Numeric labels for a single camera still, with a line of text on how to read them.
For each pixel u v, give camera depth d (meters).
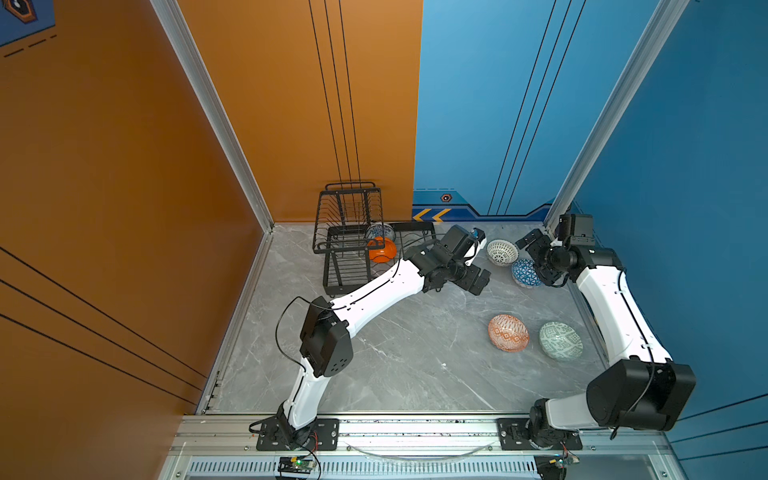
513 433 0.73
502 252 1.09
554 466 0.70
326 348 0.50
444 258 0.61
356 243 0.89
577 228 0.61
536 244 0.73
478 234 0.71
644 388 0.39
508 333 0.89
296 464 0.71
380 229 1.11
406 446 0.73
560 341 0.87
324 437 0.74
